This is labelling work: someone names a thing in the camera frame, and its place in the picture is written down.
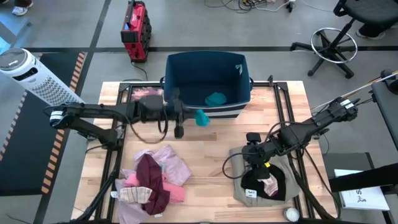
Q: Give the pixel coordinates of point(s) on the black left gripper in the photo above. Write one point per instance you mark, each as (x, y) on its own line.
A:
(178, 112)

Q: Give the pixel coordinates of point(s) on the red black tool case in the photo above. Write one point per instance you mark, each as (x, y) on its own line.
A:
(138, 28)

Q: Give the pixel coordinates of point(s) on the khaki garment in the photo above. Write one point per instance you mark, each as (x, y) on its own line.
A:
(292, 183)

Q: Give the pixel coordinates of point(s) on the white round disc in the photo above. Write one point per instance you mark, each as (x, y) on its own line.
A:
(291, 214)

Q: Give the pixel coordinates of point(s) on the lavender garment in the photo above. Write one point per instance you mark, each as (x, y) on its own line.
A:
(130, 213)

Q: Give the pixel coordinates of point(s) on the light pink heathered shirt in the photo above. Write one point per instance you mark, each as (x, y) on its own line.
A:
(174, 166)

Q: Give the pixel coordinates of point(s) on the pink printed magazine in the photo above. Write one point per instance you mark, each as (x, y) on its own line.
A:
(146, 92)

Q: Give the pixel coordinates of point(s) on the black garment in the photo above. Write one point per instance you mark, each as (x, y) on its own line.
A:
(248, 183)

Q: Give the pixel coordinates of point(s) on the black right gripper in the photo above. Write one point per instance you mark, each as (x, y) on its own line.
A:
(259, 154)

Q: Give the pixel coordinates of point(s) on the long yellow white rod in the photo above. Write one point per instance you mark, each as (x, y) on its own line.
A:
(354, 90)

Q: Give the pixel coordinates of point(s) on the black metal table frame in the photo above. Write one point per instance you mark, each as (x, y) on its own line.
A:
(281, 85)

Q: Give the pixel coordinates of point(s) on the white paper sheet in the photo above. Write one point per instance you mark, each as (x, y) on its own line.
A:
(363, 196)

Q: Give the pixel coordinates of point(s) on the white tower fan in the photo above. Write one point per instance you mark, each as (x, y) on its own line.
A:
(34, 77)

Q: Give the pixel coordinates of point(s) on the black slanted beam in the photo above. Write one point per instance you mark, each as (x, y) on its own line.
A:
(363, 179)

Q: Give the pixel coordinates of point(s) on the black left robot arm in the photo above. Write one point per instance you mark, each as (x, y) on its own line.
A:
(93, 109)

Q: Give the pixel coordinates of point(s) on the navy white striped fabric basket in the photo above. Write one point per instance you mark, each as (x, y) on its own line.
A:
(202, 71)

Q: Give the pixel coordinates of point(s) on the black office chair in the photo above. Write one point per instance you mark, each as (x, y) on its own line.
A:
(329, 46)

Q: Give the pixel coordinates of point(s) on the teal cloth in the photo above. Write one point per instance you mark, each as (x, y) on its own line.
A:
(202, 119)
(215, 99)

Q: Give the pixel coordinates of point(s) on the dark side table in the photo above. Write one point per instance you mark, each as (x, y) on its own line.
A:
(387, 109)

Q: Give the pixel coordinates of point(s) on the pink white patterned cloth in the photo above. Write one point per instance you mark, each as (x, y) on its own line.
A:
(270, 186)

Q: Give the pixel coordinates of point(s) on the beige striped cloth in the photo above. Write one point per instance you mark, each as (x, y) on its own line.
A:
(135, 194)

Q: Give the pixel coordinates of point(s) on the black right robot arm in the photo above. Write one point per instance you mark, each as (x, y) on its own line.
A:
(323, 119)

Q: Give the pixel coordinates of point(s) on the maroon garment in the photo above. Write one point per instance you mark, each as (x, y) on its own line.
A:
(152, 177)

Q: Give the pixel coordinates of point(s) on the pink garment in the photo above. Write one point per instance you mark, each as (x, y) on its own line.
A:
(175, 193)

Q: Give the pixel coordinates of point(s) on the person's shoe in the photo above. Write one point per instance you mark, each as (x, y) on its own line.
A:
(21, 9)
(371, 32)

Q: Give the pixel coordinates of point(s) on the black floor mat striped edge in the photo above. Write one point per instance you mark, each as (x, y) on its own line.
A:
(21, 149)

